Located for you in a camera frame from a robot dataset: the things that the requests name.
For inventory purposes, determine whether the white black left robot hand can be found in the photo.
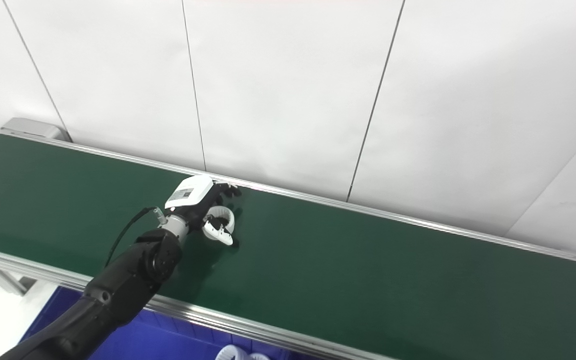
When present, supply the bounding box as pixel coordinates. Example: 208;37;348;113
164;174;243;247

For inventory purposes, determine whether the blue bin with white rings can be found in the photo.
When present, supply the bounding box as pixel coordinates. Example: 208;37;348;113
19;285;329;360

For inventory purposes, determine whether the green conveyor belt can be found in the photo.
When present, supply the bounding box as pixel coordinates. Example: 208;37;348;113
0;134;576;360

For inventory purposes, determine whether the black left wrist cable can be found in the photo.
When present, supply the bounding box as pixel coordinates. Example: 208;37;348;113
104;206;168;269

